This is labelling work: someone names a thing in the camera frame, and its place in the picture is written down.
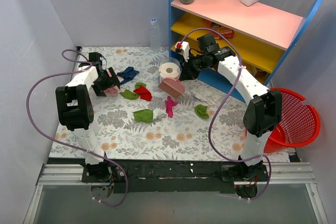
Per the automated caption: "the orange snack packet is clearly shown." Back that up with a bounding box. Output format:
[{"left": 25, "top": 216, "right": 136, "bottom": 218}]
[{"left": 203, "top": 19, "right": 235, "bottom": 40}]

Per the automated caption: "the aluminium frame rail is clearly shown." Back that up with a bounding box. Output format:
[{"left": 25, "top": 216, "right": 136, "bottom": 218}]
[{"left": 25, "top": 159, "right": 328, "bottom": 223}]

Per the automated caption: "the pink hand brush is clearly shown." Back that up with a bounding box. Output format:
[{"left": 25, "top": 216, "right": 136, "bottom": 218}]
[{"left": 158, "top": 77, "right": 185, "bottom": 99}]

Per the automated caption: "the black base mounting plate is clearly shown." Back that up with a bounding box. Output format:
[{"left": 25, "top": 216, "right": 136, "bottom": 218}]
[{"left": 81, "top": 159, "right": 269, "bottom": 194}]

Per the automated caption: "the red mesh waste basket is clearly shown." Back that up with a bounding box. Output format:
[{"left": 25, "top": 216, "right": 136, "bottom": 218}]
[{"left": 245, "top": 87, "right": 321, "bottom": 154}]

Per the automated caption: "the dark blue paper scrap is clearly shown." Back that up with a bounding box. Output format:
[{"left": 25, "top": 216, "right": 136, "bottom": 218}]
[{"left": 117, "top": 67, "right": 140, "bottom": 85}]

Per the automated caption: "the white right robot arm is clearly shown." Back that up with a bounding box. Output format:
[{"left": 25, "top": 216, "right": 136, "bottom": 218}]
[{"left": 175, "top": 33, "right": 282, "bottom": 181}]

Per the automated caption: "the magenta paper scrap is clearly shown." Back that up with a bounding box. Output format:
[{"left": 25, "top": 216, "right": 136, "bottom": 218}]
[{"left": 165, "top": 96, "right": 178, "bottom": 118}]

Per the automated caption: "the blue yellow pink shelf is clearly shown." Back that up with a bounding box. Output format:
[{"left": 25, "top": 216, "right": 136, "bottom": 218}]
[{"left": 167, "top": 0, "right": 324, "bottom": 104}]

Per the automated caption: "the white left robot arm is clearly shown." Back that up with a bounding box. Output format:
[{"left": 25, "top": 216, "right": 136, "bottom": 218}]
[{"left": 56, "top": 52, "right": 121, "bottom": 182}]

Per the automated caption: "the pink dustpan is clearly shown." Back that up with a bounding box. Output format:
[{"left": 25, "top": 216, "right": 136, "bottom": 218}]
[{"left": 104, "top": 74, "right": 119, "bottom": 97}]

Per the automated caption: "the white toilet paper roll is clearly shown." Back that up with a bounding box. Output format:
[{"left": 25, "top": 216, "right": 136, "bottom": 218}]
[{"left": 159, "top": 62, "right": 181, "bottom": 80}]

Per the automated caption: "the clear plastic water bottle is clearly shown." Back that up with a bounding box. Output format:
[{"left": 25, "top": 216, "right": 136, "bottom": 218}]
[{"left": 150, "top": 18, "right": 161, "bottom": 51}]

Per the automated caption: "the grey crumpled paper scrap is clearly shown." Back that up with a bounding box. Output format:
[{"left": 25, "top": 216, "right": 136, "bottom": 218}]
[{"left": 153, "top": 113, "right": 167, "bottom": 124}]

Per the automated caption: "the small green paper scrap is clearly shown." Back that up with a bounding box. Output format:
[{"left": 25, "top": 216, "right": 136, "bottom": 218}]
[{"left": 135, "top": 82, "right": 146, "bottom": 89}]

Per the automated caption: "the red paper scrap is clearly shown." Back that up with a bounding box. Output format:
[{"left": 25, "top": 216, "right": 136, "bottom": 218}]
[{"left": 133, "top": 86, "right": 152, "bottom": 101}]

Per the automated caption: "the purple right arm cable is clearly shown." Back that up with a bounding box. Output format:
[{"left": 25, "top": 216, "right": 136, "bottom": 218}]
[{"left": 181, "top": 27, "right": 271, "bottom": 201}]

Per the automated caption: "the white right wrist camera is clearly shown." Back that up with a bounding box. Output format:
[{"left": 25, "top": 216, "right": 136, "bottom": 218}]
[{"left": 175, "top": 41, "right": 190, "bottom": 62}]

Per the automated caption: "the brown box lower shelf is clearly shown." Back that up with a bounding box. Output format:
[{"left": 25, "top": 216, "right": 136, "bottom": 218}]
[{"left": 251, "top": 66, "right": 268, "bottom": 78}]

